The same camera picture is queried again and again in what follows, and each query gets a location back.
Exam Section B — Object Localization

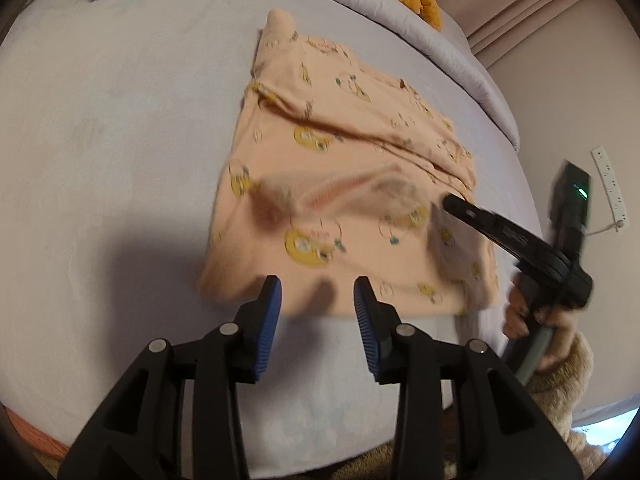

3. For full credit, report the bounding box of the peach duck print shirt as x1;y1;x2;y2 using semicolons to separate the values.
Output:
198;9;499;316

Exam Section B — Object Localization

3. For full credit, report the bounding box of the person's right hand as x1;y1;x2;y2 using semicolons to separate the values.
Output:
502;273;578;385

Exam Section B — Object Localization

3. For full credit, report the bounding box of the white power strip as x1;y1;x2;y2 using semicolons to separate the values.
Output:
591;146;629;231

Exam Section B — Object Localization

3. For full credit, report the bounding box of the lilac folded duvet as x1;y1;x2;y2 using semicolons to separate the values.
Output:
332;0;521;150

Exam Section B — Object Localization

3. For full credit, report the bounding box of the lilac bed sheet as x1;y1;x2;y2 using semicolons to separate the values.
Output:
1;0;539;456

